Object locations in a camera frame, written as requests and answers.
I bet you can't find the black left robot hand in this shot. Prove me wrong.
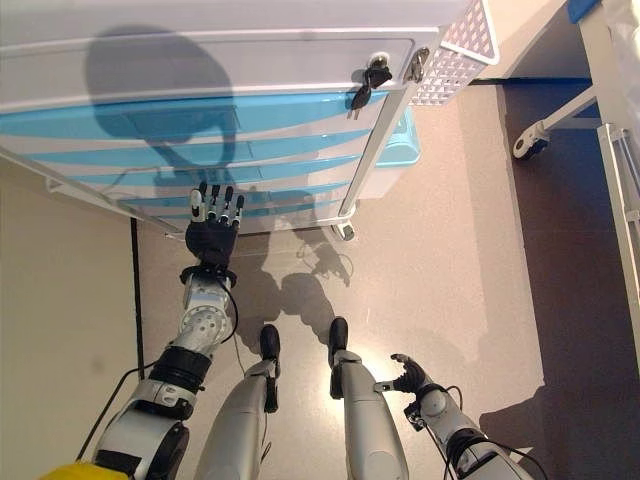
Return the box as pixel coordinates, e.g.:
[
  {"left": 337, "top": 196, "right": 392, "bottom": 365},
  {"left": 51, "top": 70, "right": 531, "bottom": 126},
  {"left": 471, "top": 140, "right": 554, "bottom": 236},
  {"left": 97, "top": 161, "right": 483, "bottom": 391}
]
[{"left": 184, "top": 180, "right": 246, "bottom": 266}]

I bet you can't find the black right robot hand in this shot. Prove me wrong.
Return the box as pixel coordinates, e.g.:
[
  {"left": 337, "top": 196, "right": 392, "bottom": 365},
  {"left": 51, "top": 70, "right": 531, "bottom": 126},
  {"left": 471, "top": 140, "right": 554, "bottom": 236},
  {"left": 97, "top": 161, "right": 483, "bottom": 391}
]
[{"left": 374, "top": 352, "right": 431, "bottom": 401}]

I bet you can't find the yellow shoulder patch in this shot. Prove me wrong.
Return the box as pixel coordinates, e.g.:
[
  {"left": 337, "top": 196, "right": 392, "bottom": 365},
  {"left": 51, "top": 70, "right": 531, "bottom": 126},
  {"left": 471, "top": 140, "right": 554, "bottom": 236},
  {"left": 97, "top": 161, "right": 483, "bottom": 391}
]
[{"left": 37, "top": 462, "right": 109, "bottom": 480}]

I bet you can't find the silver right robot leg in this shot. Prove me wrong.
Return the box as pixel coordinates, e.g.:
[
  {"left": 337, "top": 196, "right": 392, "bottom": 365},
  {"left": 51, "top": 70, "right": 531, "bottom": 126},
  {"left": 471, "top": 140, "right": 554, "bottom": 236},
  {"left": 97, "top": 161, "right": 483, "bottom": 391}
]
[{"left": 329, "top": 349, "right": 411, "bottom": 480}]

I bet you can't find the black right robot foot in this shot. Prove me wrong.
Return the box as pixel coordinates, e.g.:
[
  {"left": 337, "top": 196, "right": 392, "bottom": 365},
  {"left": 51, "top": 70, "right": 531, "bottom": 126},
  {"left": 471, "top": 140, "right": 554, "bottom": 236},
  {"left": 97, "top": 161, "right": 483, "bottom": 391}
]
[{"left": 328, "top": 316, "right": 350, "bottom": 354}]

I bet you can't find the black robot foot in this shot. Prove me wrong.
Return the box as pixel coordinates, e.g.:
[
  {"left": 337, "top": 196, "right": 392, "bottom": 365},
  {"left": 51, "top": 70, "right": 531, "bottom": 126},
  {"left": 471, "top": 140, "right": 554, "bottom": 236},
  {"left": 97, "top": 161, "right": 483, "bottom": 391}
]
[
  {"left": 258, "top": 323, "right": 282, "bottom": 361},
  {"left": 328, "top": 316, "right": 350, "bottom": 354}
]

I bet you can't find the black left robot foot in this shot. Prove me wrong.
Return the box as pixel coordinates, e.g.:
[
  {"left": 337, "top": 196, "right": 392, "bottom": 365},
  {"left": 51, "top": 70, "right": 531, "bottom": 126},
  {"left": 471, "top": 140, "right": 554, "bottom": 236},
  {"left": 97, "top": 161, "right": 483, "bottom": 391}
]
[{"left": 258, "top": 323, "right": 282, "bottom": 361}]

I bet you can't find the white side bin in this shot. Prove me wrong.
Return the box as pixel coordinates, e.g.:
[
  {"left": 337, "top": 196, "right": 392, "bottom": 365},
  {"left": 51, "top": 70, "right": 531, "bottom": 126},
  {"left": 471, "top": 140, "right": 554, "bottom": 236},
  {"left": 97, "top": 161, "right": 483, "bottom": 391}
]
[{"left": 44, "top": 174, "right": 184, "bottom": 241}]

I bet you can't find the white medical cart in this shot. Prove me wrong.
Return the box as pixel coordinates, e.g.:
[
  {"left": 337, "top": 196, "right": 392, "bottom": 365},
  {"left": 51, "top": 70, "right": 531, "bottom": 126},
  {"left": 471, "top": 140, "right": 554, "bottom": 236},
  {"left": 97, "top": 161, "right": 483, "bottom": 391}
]
[{"left": 0, "top": 0, "right": 441, "bottom": 241}]

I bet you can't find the white bin with blue lid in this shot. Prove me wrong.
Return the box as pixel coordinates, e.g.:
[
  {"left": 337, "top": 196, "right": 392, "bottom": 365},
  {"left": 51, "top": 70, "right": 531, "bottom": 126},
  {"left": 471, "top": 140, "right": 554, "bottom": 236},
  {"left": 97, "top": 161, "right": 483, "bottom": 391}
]
[{"left": 357, "top": 107, "right": 421, "bottom": 201}]

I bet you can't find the black key bunch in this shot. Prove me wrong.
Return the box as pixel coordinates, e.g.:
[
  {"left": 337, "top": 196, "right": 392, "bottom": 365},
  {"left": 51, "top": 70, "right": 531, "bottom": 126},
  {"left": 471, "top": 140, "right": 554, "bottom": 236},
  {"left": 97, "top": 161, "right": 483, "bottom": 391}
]
[{"left": 347, "top": 64, "right": 394, "bottom": 121}]

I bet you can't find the silver cart latch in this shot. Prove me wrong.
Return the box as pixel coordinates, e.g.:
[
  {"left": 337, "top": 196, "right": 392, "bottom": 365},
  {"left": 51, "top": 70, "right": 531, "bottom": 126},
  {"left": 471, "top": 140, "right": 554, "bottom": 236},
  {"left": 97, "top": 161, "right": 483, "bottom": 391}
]
[{"left": 403, "top": 47, "right": 431, "bottom": 84}]

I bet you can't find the white perforated basket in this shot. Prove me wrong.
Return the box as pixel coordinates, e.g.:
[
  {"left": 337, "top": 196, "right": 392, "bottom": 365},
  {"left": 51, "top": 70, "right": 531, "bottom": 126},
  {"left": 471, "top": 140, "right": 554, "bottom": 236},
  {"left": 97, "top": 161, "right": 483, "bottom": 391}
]
[{"left": 407, "top": 0, "right": 501, "bottom": 107}]

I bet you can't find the blue bed corner bumper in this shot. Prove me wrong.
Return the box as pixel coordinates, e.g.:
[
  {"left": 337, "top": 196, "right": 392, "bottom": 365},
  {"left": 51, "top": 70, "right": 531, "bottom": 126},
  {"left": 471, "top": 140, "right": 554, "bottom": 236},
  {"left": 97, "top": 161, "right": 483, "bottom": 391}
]
[{"left": 567, "top": 0, "right": 604, "bottom": 22}]

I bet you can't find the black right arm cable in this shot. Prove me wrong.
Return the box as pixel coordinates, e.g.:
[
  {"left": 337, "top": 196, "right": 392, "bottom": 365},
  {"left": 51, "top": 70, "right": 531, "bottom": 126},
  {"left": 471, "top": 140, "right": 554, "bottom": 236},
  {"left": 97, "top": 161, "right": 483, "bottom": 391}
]
[{"left": 444, "top": 384, "right": 549, "bottom": 480}]

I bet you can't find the white hospital bed frame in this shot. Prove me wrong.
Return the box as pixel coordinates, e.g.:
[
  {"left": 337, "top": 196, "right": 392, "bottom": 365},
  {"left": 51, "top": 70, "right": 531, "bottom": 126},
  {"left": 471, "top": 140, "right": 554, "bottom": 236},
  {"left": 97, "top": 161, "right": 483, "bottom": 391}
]
[{"left": 509, "top": 0, "right": 640, "bottom": 331}]

